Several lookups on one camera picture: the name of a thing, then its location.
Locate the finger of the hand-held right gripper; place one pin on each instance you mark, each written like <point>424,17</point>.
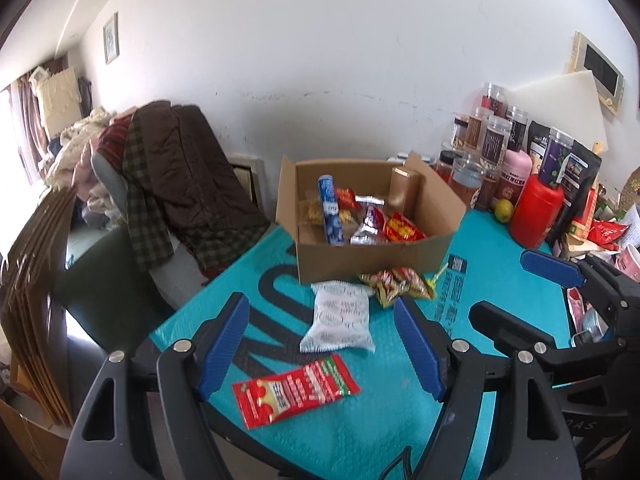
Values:
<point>510,325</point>
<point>550,267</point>

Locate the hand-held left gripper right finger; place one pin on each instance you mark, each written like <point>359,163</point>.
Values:
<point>420,350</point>

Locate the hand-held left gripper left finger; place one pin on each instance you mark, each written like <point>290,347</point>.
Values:
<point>225,345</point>

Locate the yellow lollipop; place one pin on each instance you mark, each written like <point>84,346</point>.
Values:
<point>430,286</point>

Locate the gold red candy packets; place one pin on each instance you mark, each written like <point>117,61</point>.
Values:
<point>395,282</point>

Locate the long red snack packet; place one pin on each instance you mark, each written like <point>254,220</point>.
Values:
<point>295,390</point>

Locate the white patterned snack packet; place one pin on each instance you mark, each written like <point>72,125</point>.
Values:
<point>340,320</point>

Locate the cardboard box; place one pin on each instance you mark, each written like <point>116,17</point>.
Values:
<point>360,260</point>
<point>25,440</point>

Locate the red packet with yellow print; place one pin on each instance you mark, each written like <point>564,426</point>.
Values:
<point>405,230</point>

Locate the silver packet with purple print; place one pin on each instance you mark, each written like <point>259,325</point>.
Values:
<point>367,225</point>

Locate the white packet with red print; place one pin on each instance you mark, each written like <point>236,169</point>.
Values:
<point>371,200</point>

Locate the blue cookie tube packet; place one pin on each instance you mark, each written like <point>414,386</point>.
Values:
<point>331,210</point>

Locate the small red snack packet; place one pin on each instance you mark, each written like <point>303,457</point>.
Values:
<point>346,198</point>

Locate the pink packet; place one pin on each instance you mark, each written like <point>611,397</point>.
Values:
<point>575,305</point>

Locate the red and yellow box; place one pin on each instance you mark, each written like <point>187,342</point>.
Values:
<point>582,220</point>

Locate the red plastic bottle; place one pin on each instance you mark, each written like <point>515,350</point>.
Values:
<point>537,210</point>

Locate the teal padded mat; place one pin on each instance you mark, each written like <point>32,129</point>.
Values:
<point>400,410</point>

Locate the red snack bag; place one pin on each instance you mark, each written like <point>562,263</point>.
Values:
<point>607,232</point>

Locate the metal can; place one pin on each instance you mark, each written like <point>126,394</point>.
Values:
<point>592,322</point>

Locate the lemon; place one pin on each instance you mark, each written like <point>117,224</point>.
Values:
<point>504,210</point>

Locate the pink paper cup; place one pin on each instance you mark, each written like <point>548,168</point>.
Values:
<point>627,262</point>

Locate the pink bottle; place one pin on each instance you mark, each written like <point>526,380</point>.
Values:
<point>515,180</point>

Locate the black pouch with picture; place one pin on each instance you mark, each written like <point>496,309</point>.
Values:
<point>580,175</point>

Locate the short brown jar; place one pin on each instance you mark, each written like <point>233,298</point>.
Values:
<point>487,190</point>

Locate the jar with purple label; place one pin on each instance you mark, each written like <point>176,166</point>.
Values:
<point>557,160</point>

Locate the wide clear jar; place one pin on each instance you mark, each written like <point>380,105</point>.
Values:
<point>466,185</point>

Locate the tall jar with dark label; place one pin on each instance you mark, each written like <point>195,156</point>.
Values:
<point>496,142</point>

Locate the dark green seat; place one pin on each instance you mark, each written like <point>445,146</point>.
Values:
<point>100,280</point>

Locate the tall jar with black label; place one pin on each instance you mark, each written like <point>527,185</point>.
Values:
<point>517,130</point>

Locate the jar with dark lid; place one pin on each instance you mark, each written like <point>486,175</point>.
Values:
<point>446,162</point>

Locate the green plaid cloth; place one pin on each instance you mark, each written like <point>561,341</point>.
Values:
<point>142,210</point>

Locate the tall jar with brown contents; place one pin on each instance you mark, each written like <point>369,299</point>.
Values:
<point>475,127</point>

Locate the white framed panel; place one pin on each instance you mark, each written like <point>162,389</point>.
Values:
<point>247,180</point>

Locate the brown quilted jacket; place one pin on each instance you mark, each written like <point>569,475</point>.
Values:
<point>180,175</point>

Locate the tall jar with red contents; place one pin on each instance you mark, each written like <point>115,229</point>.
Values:
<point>495,99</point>

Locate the stack of flat cardboard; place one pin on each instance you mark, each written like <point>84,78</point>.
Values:
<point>35,300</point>

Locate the grey chair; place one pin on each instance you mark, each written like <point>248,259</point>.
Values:
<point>107,180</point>

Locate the cardboard box on floor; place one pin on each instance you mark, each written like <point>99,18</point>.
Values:
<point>25,440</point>

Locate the red striped cloth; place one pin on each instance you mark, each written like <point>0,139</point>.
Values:
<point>112,142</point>

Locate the pile of cream clothes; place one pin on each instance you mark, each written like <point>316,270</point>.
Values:
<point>75,145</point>

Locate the cream cabinet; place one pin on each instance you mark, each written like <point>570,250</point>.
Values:
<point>57,97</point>

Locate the brown curtain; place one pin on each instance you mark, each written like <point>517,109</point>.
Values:
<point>27,120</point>

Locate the cream wall intercom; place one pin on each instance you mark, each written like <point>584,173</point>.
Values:
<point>595,70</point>

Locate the framed wall picture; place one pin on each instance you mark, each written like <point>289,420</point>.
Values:
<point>110,37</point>

